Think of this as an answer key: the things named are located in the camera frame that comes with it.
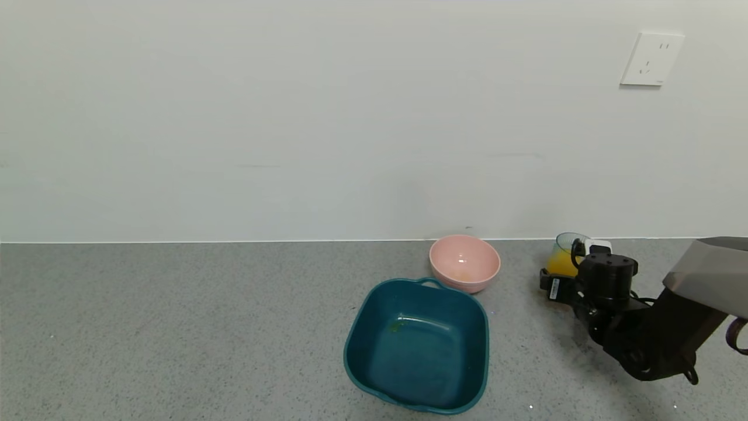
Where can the pink bowl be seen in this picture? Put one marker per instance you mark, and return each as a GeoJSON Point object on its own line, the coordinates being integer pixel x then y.
{"type": "Point", "coordinates": [467, 257]}

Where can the white wall socket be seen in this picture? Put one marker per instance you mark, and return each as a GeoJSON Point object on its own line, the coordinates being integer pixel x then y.
{"type": "Point", "coordinates": [651, 59]}

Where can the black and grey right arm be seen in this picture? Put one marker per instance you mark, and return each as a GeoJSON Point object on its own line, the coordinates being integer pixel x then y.
{"type": "Point", "coordinates": [701, 275]}

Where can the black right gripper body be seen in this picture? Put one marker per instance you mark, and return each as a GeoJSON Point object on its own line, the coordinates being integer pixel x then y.
{"type": "Point", "coordinates": [554, 288]}

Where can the ribbed translucent blue-green cup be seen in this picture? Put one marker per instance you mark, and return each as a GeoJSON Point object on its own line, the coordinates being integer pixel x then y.
{"type": "Point", "coordinates": [564, 242]}

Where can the teal square plastic basin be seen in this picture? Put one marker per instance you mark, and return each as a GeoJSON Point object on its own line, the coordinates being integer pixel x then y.
{"type": "Point", "coordinates": [418, 351]}

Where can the orange juice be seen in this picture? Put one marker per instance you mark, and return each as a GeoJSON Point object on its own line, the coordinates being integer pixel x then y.
{"type": "Point", "coordinates": [560, 266]}

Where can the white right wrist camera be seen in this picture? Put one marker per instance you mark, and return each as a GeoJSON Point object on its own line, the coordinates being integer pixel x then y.
{"type": "Point", "coordinates": [599, 244]}

